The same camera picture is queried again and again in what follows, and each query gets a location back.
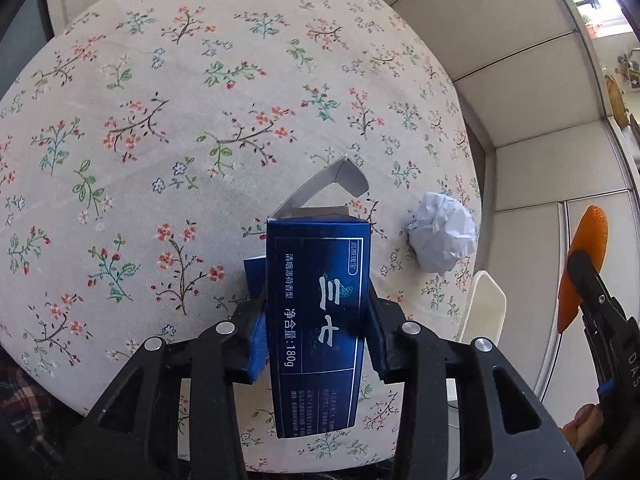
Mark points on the crumpled white paper ball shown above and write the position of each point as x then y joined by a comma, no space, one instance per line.
442,232

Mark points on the white trash bin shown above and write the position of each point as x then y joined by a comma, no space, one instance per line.
487,305

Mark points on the floral tablecloth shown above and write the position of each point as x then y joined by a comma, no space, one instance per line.
200,85

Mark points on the tall white cabinet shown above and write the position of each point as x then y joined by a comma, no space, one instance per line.
530,260

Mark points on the blue carton box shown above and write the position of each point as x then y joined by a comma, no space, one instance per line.
320,270

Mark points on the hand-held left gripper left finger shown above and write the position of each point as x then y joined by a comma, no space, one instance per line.
257,342

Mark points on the person's right hand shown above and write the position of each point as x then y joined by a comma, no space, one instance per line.
582,436

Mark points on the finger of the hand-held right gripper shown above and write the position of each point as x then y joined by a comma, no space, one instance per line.
587,280

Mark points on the woven round tray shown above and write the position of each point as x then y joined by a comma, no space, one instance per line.
616,100

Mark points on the dark plaid cloth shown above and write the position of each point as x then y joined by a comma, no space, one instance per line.
25,400

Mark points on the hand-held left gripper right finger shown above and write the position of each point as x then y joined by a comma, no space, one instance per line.
382,332

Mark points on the white cabinet row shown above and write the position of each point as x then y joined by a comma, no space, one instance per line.
500,35

